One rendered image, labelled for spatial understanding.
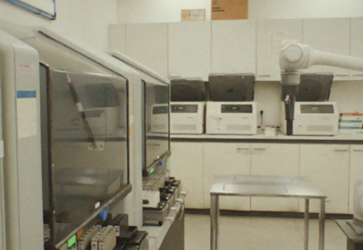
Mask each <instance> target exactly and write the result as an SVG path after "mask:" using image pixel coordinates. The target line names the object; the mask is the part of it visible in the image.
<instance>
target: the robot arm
mask: <svg viewBox="0 0 363 250"><path fill-rule="evenodd" d="M312 65H324V66H333V67H338V68H343V69H349V70H354V71H361V72H363V58H359V57H351V56H344V55H336V54H332V53H329V52H321V51H316V50H313V49H312V48H311V46H309V45H304V44H303V43H299V41H298V40H297V39H285V40H283V41H282V43H281V46H280V50H279V66H280V83H281V84H283V85H282V93H286V95H285V99H284V108H285V119H284V120H286V134H293V121H294V108H295V97H294V93H297V92H298V85H297V84H299V83H300V70H305V69H308V68H309V67H311V66H312ZM346 224H349V226H350V227H351V228H352V229H353V230H354V231H355V234H356V235H358V236H363V172H362V173H361V174H360V175H359V176H358V178H357V180H356V181H355V183H354V188H353V220H346Z"/></svg>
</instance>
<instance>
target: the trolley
mask: <svg viewBox="0 0 363 250"><path fill-rule="evenodd" d="M219 196H236V197H268V198H298V199H305V221H304V250H308V241H309V203H310V199H320V201H319V235H318V250H324V244H325V202H331V200H330V199H329V198H328V196H327V195H326V194H325V193H324V192H323V191H322V190H321V189H320V187H319V186H318V185H317V184H316V183H315V182H314V181H313V180H312V179H311V178H310V177H297V176H277V175H236V174H215V176H214V180H213V184H212V186H211V189H210V250H219Z"/></svg>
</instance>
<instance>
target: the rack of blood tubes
mask: <svg viewBox="0 0 363 250"><path fill-rule="evenodd" d="M142 198H143V206H144V207H156V206H157V204H158V202H159V192H150V191H142Z"/></svg>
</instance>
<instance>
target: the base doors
mask: <svg viewBox="0 0 363 250"><path fill-rule="evenodd" d="M170 147H171V148H170V151H172V155H170V176H171V177H175V179H180V181H182V187H184V188H185V192H186V191H188V194H187V196H186V197H185V200H184V202H185V207H186V208H210V189H211V186H212V184H213V180H214V176H215V174H236V175H250V151H251V175H277V176H297V177H310V178H311V179H312V180H313V181H314V182H315V183H316V184H317V185H318V186H319V187H320V189H321V190H322V191H323V192H324V193H325V194H326V195H327V196H328V198H329V199H330V200H331V202H325V213H341V214H348V213H349V214H353V188H354V183H355V181H356V180H357V178H358V176H359V175H360V174H361V173H362V172H363V151H353V149H355V150H363V145H309V144H228V143H170ZM236 148H248V150H246V149H236ZM254 148H265V150H254ZM299 148H300V163H299ZM335 149H337V150H345V149H346V150H348V151H335ZM175 151H182V152H184V153H175ZM223 153H233V154H223ZM247 153H248V155H247ZM253 153H255V155H254V154H253ZM320 154H331V156H319V155H320ZM348 185H349V189H348ZM319 201H320V199H310V203H309V212H314V213H319ZM219 209H226V210H249V211H250V197H236V196H219ZM251 210H257V211H286V212H305V199H299V202H298V198H268V197H251Z"/></svg>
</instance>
